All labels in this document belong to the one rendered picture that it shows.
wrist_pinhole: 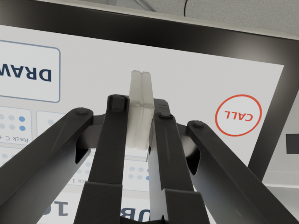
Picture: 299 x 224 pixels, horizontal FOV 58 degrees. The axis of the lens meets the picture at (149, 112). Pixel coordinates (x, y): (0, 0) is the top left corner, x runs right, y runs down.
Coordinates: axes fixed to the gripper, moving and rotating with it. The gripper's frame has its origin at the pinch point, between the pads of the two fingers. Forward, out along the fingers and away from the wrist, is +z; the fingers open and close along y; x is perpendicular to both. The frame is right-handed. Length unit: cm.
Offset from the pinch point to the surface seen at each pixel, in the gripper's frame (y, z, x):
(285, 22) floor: 93, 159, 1
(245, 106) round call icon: 9.3, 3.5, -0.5
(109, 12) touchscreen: -2.9, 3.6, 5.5
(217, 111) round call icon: 7.0, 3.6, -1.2
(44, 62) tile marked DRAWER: -7.5, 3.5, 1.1
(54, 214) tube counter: -6.7, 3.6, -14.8
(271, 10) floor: 79, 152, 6
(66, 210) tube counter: -5.5, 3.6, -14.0
